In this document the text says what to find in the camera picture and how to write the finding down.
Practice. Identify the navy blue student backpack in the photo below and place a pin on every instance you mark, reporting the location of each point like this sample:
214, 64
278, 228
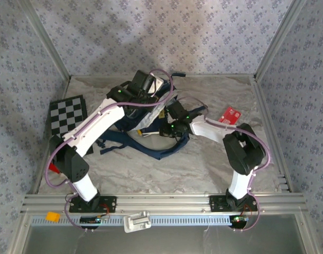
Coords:
164, 150

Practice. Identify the red plastic snap pouch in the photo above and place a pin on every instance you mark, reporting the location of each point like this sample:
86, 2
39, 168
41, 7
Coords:
230, 116

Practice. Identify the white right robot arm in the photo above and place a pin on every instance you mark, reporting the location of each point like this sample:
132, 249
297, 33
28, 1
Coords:
211, 129

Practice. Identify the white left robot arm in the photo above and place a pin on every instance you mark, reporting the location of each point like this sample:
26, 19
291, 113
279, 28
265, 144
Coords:
97, 124

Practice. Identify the black grey checkerboard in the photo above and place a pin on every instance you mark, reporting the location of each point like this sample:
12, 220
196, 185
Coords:
67, 119

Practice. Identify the small red block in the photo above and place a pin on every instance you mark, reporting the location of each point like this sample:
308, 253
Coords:
53, 168

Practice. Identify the small circuit board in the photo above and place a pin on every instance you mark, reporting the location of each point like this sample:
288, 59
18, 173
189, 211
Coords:
90, 220
239, 219

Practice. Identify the orange plastic block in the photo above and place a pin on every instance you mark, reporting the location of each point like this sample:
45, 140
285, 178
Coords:
53, 217

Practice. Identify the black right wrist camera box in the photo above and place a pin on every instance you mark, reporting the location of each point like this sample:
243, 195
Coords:
178, 111

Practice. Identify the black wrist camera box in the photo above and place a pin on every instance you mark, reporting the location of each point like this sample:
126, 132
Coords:
178, 111
141, 80

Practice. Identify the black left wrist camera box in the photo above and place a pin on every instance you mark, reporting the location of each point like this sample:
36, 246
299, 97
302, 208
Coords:
141, 80

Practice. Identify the aluminium front rail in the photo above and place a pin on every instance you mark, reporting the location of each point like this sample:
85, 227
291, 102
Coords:
164, 203

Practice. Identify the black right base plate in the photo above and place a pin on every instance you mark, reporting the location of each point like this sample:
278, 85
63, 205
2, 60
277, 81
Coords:
218, 202

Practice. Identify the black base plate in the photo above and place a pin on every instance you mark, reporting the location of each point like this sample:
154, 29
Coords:
108, 203
218, 202

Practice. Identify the aluminium side rail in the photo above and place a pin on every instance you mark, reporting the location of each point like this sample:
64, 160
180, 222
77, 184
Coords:
259, 91

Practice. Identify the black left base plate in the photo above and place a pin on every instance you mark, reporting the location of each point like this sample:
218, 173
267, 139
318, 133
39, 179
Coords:
108, 203

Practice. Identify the white plastic bracket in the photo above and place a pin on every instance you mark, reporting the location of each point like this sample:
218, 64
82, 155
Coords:
137, 222

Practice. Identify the aluminium frame post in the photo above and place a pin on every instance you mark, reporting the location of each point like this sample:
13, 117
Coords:
280, 39
46, 39

